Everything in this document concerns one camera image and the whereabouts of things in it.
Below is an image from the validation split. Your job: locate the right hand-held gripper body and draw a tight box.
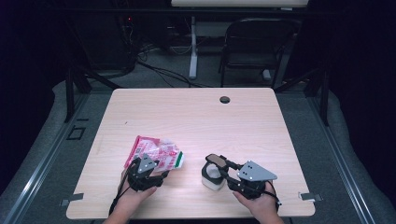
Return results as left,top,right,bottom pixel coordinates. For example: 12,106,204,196
228,160,278,201

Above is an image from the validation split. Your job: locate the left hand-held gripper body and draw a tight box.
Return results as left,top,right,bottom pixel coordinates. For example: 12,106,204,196
127,153,163,192

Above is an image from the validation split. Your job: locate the white seasoning jar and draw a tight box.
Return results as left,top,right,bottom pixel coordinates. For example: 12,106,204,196
201,162,226,191

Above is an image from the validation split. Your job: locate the pink clear bag of white crystals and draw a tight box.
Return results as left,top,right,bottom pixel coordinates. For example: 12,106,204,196
123,134,185,173

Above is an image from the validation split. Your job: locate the person's right hand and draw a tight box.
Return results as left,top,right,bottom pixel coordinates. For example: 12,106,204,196
233,182,280,217

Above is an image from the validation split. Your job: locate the person's left hand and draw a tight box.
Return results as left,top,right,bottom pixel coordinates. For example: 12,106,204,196
113,182,157,215

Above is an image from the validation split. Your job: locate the black metal stand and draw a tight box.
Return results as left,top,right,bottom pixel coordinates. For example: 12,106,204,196
274,63,332,127
64,62,123,123

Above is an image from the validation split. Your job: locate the white table leg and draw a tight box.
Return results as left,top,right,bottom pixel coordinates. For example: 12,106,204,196
189,15,199,80

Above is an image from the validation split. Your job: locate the black folding chair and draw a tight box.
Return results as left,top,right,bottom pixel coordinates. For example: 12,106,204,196
219,18,301,90

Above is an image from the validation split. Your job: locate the right hand-held gripper cable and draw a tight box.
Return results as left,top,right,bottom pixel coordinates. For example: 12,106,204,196
264,180,283,213

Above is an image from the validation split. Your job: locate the hand-held gripper cable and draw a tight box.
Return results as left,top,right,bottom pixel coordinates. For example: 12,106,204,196
108,167,132,217
264,180,283,213

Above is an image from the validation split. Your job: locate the left hand-held gripper cable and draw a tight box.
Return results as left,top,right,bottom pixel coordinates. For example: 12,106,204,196
108,167,132,217

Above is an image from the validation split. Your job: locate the grey metal bracket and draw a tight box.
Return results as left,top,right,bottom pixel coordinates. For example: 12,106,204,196
298,191,324,203
60,192,85,207

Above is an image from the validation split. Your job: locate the aluminium floor rail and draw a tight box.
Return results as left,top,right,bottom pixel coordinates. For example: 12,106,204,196
306,92,378,224
0,92,92,224

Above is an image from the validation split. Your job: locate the black floor cable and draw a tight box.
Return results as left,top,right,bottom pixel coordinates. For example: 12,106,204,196
135,58,206,89

